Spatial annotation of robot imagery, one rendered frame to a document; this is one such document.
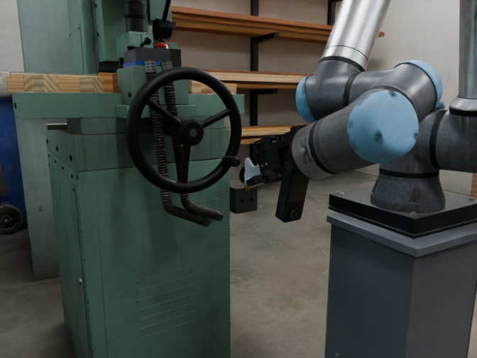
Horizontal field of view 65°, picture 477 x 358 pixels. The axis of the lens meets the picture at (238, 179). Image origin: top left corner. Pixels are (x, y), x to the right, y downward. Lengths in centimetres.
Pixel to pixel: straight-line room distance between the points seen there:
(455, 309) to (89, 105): 108
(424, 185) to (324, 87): 48
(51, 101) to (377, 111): 72
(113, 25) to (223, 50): 269
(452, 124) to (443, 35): 340
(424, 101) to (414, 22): 399
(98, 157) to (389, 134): 71
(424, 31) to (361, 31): 377
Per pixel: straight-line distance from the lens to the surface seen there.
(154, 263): 112
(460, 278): 118
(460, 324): 127
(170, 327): 124
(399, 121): 54
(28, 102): 98
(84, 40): 136
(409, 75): 63
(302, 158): 59
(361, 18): 76
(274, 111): 419
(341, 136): 53
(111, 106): 101
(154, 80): 84
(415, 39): 456
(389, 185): 107
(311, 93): 70
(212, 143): 112
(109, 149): 101
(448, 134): 101
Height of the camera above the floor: 88
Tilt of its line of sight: 12 degrees down
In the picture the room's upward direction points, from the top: straight up
